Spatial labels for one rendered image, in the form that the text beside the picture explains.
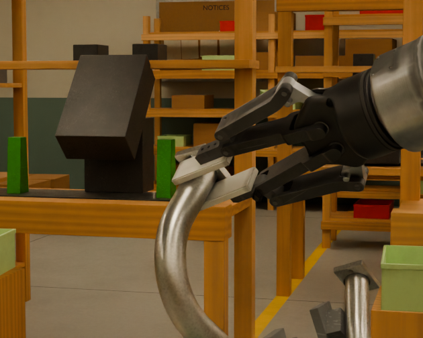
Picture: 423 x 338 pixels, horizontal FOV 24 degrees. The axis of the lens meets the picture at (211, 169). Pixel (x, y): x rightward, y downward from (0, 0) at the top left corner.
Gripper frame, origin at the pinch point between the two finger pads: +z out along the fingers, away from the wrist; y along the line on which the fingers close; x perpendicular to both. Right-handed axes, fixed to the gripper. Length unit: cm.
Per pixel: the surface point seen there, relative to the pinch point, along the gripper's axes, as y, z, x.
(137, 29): -265, 663, -860
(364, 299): -32.1, 5.7, -13.3
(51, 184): -276, 665, -585
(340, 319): -31.5, 8.1, -10.2
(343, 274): -30.0, 8.3, -16.6
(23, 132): -124, 398, -357
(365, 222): -406, 351, -532
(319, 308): -29.2, 9.9, -10.5
